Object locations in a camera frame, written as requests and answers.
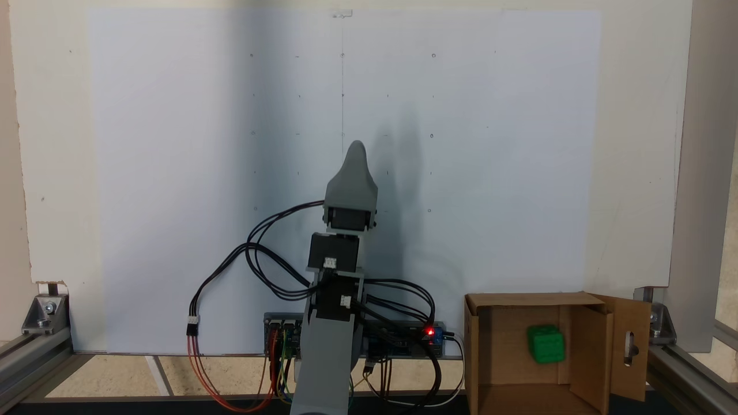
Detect white paper sheet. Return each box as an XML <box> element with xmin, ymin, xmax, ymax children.
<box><xmin>85</xmin><ymin>7</ymin><xmax>603</xmax><ymax>355</ymax></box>

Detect black and white power cable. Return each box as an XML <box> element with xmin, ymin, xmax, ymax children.
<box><xmin>362</xmin><ymin>331</ymin><xmax>465</xmax><ymax>413</ymax></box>

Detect brown cardboard box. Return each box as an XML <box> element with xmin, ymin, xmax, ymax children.
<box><xmin>464</xmin><ymin>291</ymin><xmax>652</xmax><ymax>415</ymax></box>

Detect grey pointed fixed gripper finger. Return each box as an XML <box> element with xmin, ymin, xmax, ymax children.
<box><xmin>326</xmin><ymin>140</ymin><xmax>376</xmax><ymax>186</ymax></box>

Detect black base cable bundle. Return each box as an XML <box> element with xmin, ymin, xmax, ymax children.
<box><xmin>363</xmin><ymin>280</ymin><xmax>437</xmax><ymax>323</ymax></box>

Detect black cable with white connector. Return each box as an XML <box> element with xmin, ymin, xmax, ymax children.
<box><xmin>186</xmin><ymin>242</ymin><xmax>254</xmax><ymax>337</ymax></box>

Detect green jumper wire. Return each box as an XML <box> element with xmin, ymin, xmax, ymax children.
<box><xmin>277</xmin><ymin>331</ymin><xmax>292</xmax><ymax>403</ymax></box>

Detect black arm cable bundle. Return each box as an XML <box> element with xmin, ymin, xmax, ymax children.
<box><xmin>245</xmin><ymin>200</ymin><xmax>327</xmax><ymax>301</ymax></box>
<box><xmin>369</xmin><ymin>311</ymin><xmax>443</xmax><ymax>407</ymax></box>

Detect aluminium frame rail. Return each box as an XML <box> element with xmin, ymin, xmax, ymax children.
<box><xmin>646</xmin><ymin>320</ymin><xmax>738</xmax><ymax>415</ymax></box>
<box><xmin>0</xmin><ymin>330</ymin><xmax>74</xmax><ymax>411</ymax></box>

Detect controller circuit board with jumpers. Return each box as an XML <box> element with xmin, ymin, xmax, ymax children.
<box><xmin>263</xmin><ymin>313</ymin><xmax>305</xmax><ymax>353</ymax></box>

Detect metal corner bracket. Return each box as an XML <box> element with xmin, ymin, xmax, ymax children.
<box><xmin>634</xmin><ymin>286</ymin><xmax>676</xmax><ymax>346</ymax></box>
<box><xmin>22</xmin><ymin>281</ymin><xmax>71</xmax><ymax>336</ymax></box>

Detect green dice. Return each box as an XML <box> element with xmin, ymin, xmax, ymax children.
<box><xmin>526</xmin><ymin>324</ymin><xmax>566</xmax><ymax>364</ymax></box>

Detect orange red wires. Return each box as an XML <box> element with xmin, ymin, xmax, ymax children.
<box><xmin>186</xmin><ymin>333</ymin><xmax>278</xmax><ymax>413</ymax></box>

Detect power circuit board blue terminals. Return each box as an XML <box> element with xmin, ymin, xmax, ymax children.
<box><xmin>364</xmin><ymin>321</ymin><xmax>446</xmax><ymax>359</ymax></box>

